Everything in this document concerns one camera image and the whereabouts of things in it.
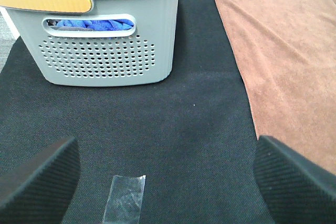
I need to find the grey perforated laundry basket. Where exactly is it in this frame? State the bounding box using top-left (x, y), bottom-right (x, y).
top-left (1, 0), bottom-right (178, 87)

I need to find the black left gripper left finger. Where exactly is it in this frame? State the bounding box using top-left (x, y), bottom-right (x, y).
top-left (1, 136), bottom-right (80, 223)

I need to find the blue towel in basket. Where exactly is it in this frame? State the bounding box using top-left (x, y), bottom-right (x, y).
top-left (49, 19), bottom-right (134, 31)

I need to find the clear tape strip near basket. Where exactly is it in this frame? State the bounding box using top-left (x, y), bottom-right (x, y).
top-left (102, 175), bottom-right (146, 224)

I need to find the brown towel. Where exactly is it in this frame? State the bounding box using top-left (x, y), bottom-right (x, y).
top-left (215, 0), bottom-right (335, 173)

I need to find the black table mat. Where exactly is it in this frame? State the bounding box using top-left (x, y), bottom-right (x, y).
top-left (1, 0), bottom-right (273, 223)

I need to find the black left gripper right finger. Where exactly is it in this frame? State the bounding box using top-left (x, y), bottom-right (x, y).
top-left (253, 135), bottom-right (335, 223)

